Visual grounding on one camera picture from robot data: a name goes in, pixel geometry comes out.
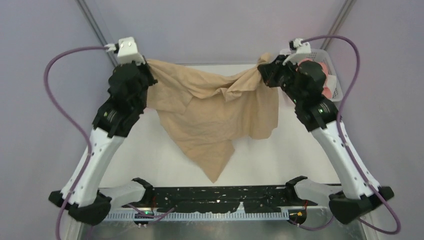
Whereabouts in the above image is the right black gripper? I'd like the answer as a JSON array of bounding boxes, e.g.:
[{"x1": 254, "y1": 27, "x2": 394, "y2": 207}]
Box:
[{"x1": 258, "y1": 54, "x2": 304, "y2": 105}]

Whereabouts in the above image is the beige t shirt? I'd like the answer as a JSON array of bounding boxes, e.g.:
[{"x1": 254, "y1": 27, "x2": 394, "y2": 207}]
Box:
[{"x1": 147, "y1": 59, "x2": 279, "y2": 182}]

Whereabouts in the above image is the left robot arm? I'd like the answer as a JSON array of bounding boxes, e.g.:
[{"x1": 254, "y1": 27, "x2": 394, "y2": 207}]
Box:
[{"x1": 48, "y1": 61, "x2": 158, "y2": 226}]

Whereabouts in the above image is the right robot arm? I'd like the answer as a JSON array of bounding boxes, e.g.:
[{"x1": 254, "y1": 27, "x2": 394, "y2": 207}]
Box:
[{"x1": 257, "y1": 55, "x2": 394, "y2": 225}]

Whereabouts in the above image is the salmon t shirt in basket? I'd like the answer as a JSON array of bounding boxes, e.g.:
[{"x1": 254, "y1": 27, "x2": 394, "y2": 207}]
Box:
[{"x1": 298, "y1": 58, "x2": 333, "y2": 99}]

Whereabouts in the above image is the white plastic basket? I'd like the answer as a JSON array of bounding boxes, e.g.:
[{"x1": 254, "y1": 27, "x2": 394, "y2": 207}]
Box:
[{"x1": 279, "y1": 48, "x2": 344, "y2": 103}]

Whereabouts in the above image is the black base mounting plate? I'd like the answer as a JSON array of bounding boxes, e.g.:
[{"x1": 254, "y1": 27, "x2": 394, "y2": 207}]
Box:
[{"x1": 150, "y1": 185, "x2": 319, "y2": 215}]

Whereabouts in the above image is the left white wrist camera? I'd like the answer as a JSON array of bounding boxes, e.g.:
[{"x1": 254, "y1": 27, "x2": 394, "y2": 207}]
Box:
[{"x1": 104, "y1": 37, "x2": 146, "y2": 66}]

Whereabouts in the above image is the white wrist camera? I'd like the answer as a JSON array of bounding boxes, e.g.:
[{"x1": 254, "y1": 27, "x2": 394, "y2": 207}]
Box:
[
  {"x1": 104, "y1": 37, "x2": 146, "y2": 66},
  {"x1": 282, "y1": 38, "x2": 312, "y2": 66}
]

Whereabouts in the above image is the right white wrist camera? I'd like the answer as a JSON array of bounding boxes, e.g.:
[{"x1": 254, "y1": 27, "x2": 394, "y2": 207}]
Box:
[{"x1": 282, "y1": 38, "x2": 312, "y2": 66}]

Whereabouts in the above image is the white slotted cable duct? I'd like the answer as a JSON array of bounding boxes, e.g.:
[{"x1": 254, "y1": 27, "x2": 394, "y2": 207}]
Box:
[{"x1": 104, "y1": 209, "x2": 289, "y2": 222}]

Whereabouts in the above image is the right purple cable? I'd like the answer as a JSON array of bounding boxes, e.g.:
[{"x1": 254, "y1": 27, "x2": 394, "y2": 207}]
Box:
[{"x1": 303, "y1": 35, "x2": 402, "y2": 235}]

